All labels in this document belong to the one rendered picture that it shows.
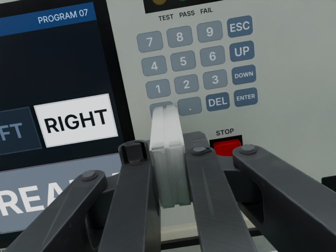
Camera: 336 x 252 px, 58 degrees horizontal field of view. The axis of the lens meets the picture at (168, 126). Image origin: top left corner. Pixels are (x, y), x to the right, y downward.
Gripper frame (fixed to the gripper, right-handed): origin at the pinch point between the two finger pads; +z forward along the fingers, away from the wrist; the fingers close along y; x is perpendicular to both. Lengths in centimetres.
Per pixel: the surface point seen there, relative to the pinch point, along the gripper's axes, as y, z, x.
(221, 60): 4.0, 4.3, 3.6
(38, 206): -10.4, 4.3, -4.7
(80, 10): -4.0, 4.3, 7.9
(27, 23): -7.4, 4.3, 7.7
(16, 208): -12.0, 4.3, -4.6
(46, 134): -8.2, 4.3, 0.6
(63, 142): -7.3, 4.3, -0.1
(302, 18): 9.2, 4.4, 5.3
